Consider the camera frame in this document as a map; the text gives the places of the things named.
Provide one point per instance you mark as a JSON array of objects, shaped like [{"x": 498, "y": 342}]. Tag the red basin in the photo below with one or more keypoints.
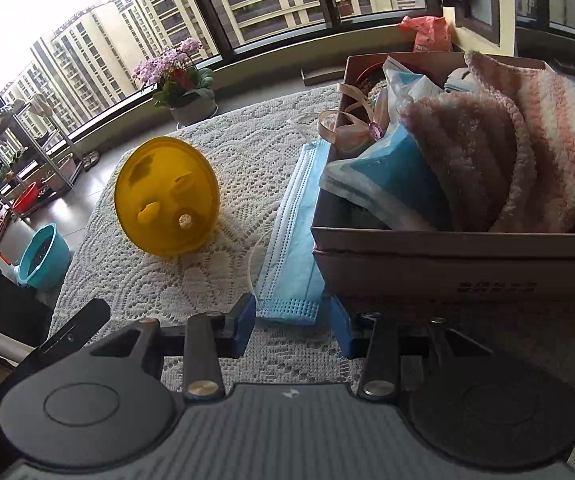
[{"x": 27, "y": 200}]

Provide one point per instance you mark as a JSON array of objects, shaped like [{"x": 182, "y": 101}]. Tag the blue face mask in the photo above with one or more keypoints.
[
  {"x": 458, "y": 84},
  {"x": 292, "y": 240}
]

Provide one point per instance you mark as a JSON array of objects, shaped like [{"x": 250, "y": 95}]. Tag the metal shelf rack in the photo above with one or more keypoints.
[{"x": 27, "y": 150}]

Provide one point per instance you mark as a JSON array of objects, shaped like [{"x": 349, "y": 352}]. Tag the cardboard box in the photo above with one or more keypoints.
[{"x": 417, "y": 260}]

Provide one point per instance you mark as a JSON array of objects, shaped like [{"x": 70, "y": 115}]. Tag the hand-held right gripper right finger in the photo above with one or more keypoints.
[{"x": 342, "y": 330}]

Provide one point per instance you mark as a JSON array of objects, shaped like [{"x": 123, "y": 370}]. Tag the pink orchid plant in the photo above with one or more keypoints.
[{"x": 177, "y": 75}]

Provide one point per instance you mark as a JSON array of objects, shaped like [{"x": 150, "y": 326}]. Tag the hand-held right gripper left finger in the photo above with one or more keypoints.
[{"x": 240, "y": 325}]

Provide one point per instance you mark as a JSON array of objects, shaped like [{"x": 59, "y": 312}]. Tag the pink hair band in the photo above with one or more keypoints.
[{"x": 347, "y": 132}]

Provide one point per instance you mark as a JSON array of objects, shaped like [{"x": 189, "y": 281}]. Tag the white lace tablecloth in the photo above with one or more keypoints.
[{"x": 167, "y": 285}]

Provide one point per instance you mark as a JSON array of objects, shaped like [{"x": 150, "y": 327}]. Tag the yellow plastic ball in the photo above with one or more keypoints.
[{"x": 167, "y": 195}]

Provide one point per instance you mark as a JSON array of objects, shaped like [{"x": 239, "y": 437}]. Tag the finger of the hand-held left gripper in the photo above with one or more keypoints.
[{"x": 79, "y": 325}]

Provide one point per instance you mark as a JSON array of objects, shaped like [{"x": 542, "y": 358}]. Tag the orange plastic bag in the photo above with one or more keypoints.
[{"x": 427, "y": 32}]

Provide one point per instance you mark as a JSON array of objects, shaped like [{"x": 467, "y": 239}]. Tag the cream white shoe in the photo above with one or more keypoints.
[{"x": 392, "y": 175}]

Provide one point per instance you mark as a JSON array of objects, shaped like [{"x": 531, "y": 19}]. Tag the teal basin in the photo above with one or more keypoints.
[{"x": 42, "y": 255}]

